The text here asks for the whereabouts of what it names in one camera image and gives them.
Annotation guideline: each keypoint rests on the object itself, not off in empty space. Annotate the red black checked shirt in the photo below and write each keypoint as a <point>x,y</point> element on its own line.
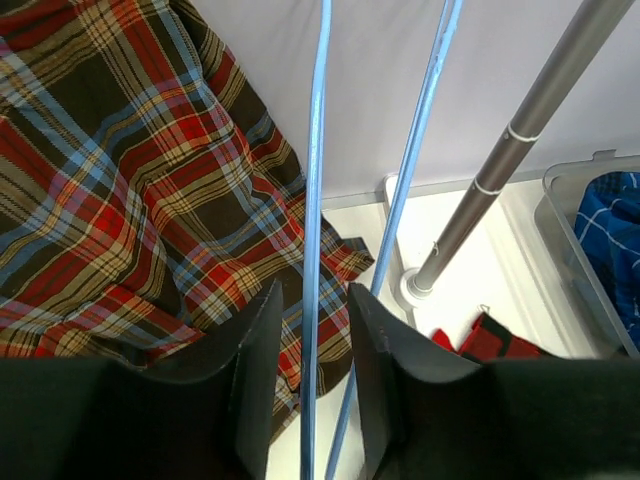
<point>488,340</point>

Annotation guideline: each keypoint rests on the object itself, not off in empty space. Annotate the clear grey plastic bin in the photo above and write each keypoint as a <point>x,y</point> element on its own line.
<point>595,317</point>

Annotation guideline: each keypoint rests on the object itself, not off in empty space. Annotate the silver white clothes rack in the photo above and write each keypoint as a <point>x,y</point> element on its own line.
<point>497,51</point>

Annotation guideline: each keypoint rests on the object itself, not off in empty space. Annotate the blue plaid shirt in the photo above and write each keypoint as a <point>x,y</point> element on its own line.
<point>607,228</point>

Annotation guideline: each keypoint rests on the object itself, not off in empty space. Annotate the blue hanger holding red shirt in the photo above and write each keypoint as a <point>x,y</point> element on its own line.
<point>312,247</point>

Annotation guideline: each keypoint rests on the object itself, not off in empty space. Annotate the brown plaid shirt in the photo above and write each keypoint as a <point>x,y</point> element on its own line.
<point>146,193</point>

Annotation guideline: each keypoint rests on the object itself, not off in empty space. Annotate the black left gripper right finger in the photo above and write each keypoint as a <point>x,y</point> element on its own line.
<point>417,401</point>

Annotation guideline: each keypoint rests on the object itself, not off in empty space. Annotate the light blue hanger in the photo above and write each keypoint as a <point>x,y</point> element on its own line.
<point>446,30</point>

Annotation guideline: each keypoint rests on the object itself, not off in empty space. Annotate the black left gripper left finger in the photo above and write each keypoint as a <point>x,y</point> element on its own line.
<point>209,407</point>

